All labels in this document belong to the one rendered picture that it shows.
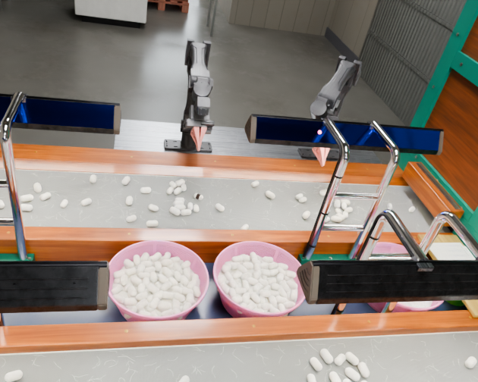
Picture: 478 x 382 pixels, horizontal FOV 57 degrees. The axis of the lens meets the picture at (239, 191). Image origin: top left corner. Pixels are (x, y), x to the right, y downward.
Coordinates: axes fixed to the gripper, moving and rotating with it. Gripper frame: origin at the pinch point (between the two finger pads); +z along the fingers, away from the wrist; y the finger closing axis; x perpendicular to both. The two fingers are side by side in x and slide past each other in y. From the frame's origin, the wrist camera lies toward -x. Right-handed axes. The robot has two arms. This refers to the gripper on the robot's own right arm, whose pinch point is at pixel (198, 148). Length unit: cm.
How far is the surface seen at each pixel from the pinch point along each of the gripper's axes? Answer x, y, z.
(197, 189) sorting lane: 4.6, 0.4, 13.3
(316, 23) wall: 340, 214, -302
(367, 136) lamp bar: -32, 45, 4
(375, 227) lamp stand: -55, 31, 35
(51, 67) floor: 230, -90, -143
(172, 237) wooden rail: -14.6, -10.0, 32.6
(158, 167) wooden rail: 8.8, -12.7, 4.8
